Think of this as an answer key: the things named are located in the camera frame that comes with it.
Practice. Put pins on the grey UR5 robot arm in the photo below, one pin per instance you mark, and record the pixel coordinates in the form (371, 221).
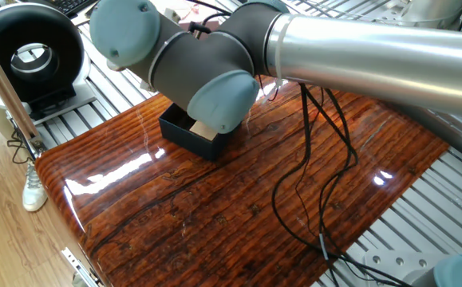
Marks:
(374, 60)

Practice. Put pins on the blue gift box base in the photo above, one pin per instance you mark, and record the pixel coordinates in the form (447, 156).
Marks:
(186, 139)

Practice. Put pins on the pale wooden block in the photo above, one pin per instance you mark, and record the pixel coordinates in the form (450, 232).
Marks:
(202, 130)

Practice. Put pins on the wood-grain table mat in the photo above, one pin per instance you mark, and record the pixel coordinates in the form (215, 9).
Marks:
(214, 207)

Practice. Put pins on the white sneaker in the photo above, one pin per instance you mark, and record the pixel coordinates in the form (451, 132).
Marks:
(34, 191)

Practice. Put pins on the black keyboard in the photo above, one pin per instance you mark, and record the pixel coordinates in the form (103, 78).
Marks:
(69, 6)

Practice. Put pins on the silver corner rail bracket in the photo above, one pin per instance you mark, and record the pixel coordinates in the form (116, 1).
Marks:
(75, 263)

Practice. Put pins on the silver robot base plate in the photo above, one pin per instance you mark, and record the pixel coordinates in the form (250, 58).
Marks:
(394, 263)

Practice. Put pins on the slanted aluminium frame post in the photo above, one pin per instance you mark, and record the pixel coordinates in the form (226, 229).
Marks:
(3, 87)

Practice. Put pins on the silver cylinder post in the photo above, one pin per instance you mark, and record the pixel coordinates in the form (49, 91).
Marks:
(434, 12)

